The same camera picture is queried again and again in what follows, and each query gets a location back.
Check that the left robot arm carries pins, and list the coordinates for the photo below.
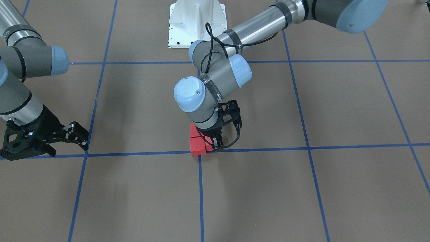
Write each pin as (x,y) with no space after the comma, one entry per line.
(215,121)

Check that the white pedestal column base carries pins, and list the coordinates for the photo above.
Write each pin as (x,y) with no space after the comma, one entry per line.
(188,18)

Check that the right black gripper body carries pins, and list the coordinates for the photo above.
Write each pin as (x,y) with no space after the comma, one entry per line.
(48,124)

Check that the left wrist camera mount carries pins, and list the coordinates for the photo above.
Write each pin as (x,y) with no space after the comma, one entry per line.
(228,113)

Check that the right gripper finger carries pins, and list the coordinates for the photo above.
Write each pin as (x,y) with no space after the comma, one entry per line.
(72,143)
(76,133)

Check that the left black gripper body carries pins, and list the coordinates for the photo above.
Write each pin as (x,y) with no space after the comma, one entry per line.
(213,131)

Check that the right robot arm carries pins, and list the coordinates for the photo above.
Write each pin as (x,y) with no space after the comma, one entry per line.
(25,55)

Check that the red block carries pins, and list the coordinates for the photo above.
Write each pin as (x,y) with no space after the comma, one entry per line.
(208,143)
(197,146)
(193,131)

